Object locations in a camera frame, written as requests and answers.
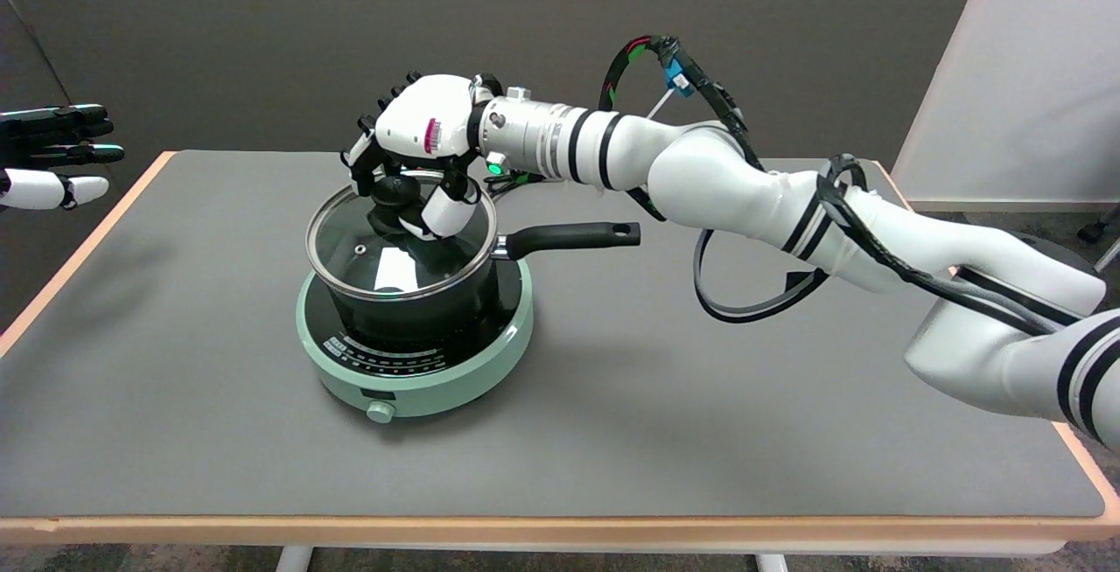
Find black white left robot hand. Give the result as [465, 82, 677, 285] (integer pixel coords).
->
[0, 104, 125, 212]

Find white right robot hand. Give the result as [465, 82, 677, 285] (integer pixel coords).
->
[341, 72, 504, 241]

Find glass pot lid black knob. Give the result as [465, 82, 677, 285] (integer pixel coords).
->
[305, 170, 499, 300]

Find green round induction cooker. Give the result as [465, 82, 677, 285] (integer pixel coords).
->
[296, 257, 535, 425]

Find grey table mat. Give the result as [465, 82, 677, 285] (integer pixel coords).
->
[0, 150, 1106, 519]

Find black power cord with plug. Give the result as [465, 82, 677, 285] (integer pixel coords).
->
[483, 170, 548, 199]

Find black saucepan with handle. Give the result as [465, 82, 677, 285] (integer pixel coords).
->
[327, 221, 642, 347]

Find black braided cable green marks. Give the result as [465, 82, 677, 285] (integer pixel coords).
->
[598, 34, 771, 223]

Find black grey cable loop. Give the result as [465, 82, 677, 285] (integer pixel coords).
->
[693, 154, 1083, 338]

